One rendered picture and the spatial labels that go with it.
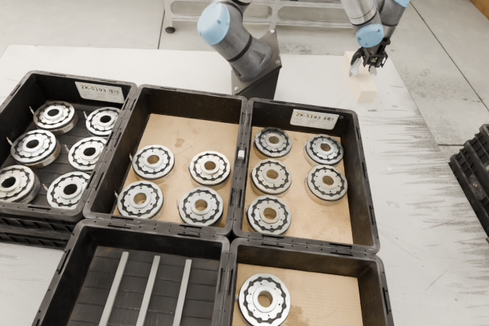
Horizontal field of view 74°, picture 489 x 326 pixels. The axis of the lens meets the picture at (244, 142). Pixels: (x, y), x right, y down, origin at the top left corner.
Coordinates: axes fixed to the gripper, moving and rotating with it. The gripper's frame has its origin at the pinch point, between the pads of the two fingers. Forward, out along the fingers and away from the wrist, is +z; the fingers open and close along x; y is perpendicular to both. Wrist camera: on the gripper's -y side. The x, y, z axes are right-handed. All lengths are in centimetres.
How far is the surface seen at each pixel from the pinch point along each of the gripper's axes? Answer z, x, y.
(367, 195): -19, -24, 65
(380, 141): 4.3, 0.4, 31.2
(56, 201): -12, -93, 61
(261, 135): -12, -45, 42
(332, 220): -9, -29, 66
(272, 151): -12, -42, 47
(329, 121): -14.9, -25.8, 39.3
